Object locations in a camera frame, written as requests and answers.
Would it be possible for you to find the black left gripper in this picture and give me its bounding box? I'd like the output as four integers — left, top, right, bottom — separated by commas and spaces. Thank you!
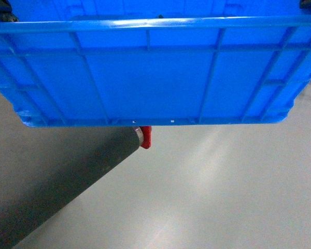
0, 0, 19, 22

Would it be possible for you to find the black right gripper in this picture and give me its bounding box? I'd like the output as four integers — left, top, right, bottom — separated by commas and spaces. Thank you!
300, 0, 311, 9

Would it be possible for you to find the large blue plastic crate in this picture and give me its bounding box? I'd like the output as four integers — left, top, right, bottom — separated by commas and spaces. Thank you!
0, 1, 311, 127

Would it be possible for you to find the red table corner cap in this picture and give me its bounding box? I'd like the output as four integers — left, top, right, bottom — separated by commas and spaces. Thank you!
140, 126, 152, 149

